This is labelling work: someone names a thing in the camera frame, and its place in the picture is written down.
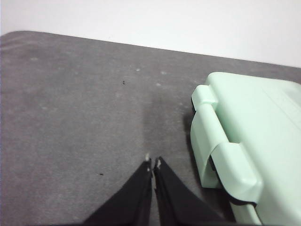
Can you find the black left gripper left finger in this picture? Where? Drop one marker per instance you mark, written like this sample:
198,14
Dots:
131,202

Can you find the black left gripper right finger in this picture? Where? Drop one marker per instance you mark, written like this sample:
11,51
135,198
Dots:
178,204

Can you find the mint green hinged griddle lid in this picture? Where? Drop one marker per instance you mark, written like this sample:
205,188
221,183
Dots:
270,129

